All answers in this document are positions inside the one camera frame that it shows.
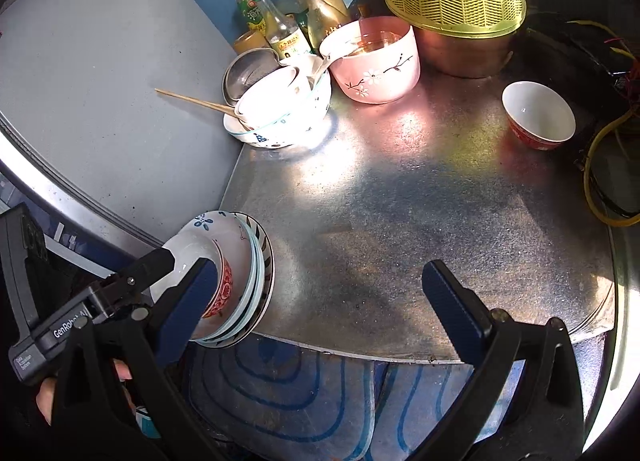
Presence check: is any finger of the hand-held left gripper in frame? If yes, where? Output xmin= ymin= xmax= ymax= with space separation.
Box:
xmin=100 ymin=247 xmax=177 ymax=317

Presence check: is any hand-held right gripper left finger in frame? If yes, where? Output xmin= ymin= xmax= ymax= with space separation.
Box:
xmin=51 ymin=256 xmax=221 ymax=461

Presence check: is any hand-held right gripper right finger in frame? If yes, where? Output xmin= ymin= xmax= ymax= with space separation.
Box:
xmin=421 ymin=259 xmax=585 ymax=461

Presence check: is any white plate blue rim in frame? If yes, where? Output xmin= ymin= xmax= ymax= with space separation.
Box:
xmin=200 ymin=221 xmax=267 ymax=344

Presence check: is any person's left hand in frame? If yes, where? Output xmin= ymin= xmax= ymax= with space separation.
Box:
xmin=37 ymin=360 xmax=138 ymax=426

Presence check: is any white box teal print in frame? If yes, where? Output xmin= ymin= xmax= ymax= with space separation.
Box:
xmin=135 ymin=406 xmax=162 ymax=440

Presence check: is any blue patterned floor mat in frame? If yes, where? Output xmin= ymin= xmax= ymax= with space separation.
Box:
xmin=185 ymin=331 xmax=501 ymax=461

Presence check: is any wooden chopstick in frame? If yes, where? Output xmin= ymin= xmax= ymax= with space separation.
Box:
xmin=170 ymin=95 xmax=253 ymax=132
xmin=155 ymin=88 xmax=251 ymax=130

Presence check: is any large white floral bowl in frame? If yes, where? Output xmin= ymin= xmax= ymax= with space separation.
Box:
xmin=222 ymin=73 xmax=332 ymax=150

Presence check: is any silver refrigerator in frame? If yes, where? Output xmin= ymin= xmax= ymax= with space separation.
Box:
xmin=0 ymin=0 xmax=241 ymax=272

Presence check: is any small white bowl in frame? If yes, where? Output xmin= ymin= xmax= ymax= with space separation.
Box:
xmin=234 ymin=66 xmax=315 ymax=130
xmin=280 ymin=55 xmax=326 ymax=88

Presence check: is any round steel dish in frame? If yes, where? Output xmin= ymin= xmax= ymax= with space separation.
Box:
xmin=222 ymin=48 xmax=281 ymax=106

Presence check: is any pink bowl with branch print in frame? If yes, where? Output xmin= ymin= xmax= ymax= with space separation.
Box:
xmin=319 ymin=16 xmax=421 ymax=104

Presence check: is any copper pot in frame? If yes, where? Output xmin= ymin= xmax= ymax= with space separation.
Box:
xmin=412 ymin=23 xmax=516 ymax=79

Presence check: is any yellow lid jar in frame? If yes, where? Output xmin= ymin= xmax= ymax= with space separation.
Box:
xmin=233 ymin=30 xmax=273 ymax=56

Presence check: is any white ceramic spoon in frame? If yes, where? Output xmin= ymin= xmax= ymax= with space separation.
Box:
xmin=307 ymin=41 xmax=351 ymax=92

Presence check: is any clear bottle yellow label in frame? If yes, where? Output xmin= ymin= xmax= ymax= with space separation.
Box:
xmin=250 ymin=0 xmax=312 ymax=60

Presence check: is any green label sauce bottle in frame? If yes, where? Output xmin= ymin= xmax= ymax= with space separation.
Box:
xmin=231 ymin=0 xmax=267 ymax=36

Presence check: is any clear glass bottle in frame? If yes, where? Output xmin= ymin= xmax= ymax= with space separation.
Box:
xmin=270 ymin=0 xmax=310 ymax=29

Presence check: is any golden oil bottle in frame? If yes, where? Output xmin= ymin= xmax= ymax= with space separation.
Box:
xmin=298 ymin=0 xmax=352 ymax=49

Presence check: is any yellow cable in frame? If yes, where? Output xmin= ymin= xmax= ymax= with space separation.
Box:
xmin=582 ymin=110 xmax=640 ymax=229

